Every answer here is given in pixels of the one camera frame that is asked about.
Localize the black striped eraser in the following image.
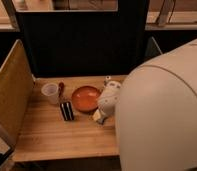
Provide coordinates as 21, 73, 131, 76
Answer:
60, 102, 74, 121

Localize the right dark side panel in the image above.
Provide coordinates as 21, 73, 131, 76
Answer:
144, 37, 162, 61

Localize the orange plate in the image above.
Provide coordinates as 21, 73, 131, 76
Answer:
71, 86, 101, 112

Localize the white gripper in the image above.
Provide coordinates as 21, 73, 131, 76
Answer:
92, 81, 121, 124

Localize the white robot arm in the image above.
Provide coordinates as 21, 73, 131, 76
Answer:
96, 39, 197, 171

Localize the red spoon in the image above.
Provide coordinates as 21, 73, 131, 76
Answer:
59, 82, 65, 98

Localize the black back panel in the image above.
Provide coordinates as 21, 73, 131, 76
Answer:
16, 0, 149, 77

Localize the translucent plastic cup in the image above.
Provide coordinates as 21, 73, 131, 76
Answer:
41, 83, 59, 105

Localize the left wooden side panel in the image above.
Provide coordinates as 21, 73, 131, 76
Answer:
0, 39, 34, 149

